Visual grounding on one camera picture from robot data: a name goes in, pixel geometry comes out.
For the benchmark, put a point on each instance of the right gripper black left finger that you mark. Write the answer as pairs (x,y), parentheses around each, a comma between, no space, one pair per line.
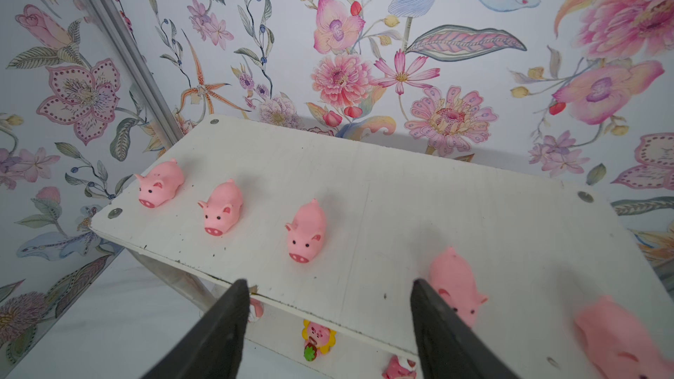
(214,346)

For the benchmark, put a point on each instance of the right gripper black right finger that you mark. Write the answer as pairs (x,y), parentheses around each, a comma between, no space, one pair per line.
(447,348)

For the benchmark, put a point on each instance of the small red pink figurine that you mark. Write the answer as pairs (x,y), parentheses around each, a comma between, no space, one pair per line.
(400,368)

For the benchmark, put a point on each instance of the single pink piglet toy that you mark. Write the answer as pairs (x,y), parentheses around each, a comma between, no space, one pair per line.
(452,278)

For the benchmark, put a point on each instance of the yellow-haired princess toy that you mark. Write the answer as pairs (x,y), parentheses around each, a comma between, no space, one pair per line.
(319,340)

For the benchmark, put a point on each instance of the white two-tier shelf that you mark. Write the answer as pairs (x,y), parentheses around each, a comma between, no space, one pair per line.
(540,249)

